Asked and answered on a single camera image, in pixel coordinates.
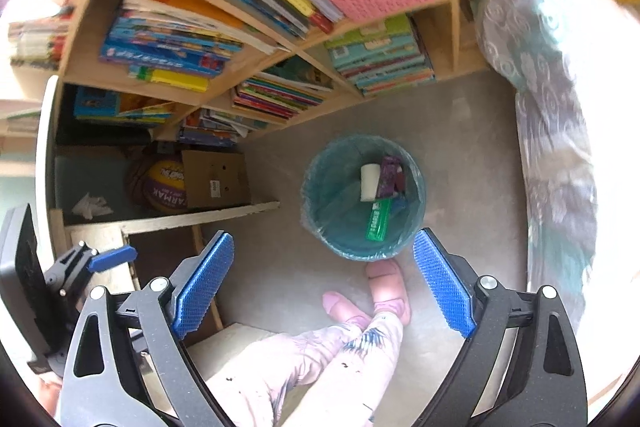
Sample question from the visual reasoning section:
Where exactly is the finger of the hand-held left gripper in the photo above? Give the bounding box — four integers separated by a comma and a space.
44, 243, 138, 303

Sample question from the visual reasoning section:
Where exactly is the light wooden stool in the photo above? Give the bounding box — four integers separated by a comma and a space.
187, 322, 301, 388

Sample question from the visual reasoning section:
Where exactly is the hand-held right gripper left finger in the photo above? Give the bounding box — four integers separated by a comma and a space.
59, 231, 236, 427

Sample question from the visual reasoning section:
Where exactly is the blue lined trash bin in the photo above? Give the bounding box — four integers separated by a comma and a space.
300, 134, 427, 262

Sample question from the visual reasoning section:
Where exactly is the orange purple basketball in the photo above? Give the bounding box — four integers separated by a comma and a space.
127, 157, 188, 214

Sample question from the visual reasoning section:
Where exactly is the blue picture book box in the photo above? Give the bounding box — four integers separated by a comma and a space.
74, 87, 176, 128

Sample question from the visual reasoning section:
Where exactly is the stack of small blue books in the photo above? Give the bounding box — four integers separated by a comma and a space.
177, 107, 271, 148

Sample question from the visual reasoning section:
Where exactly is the wooden floor bookshelf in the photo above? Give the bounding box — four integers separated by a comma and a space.
55, 0, 493, 148

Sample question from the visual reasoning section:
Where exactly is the stack of striped thin books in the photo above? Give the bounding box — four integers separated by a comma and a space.
231, 57, 336, 125

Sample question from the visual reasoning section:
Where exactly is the row of colourful books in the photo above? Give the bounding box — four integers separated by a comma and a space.
7, 7, 76, 70

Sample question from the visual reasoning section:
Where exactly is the person's left leg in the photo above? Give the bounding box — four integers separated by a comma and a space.
205, 319, 373, 427

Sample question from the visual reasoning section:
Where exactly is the brown cardboard box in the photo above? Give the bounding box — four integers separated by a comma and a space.
181, 149, 251, 210

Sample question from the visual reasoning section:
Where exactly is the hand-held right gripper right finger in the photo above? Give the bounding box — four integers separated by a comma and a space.
413, 228, 587, 427

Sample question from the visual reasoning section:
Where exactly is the stack of orange blue books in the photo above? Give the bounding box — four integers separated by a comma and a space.
99, 0, 281, 94

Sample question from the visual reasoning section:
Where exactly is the green and purple toothpaste box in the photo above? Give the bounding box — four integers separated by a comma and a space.
366, 156, 405, 242

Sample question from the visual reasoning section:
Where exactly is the pink slipper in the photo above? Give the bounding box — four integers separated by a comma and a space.
365, 259, 412, 327
322, 291, 373, 330

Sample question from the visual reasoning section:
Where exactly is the person's right leg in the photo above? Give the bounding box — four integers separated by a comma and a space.
300, 312, 405, 427

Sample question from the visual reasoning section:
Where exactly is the wooden board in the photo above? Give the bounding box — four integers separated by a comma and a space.
64, 201, 281, 238

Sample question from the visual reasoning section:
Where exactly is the crumpled white tissue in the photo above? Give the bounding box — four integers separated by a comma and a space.
71, 193, 113, 220

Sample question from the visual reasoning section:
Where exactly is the white cardboard box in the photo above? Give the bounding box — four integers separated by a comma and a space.
360, 164, 384, 202

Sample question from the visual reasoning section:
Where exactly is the grey swirl printed blanket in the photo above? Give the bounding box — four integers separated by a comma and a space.
457, 0, 640, 343

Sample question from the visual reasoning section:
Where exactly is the stack of teal books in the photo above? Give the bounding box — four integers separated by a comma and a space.
324, 14, 436, 98

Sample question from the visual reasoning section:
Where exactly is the person's leg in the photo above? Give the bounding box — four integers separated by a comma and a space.
205, 319, 373, 427
300, 312, 405, 427

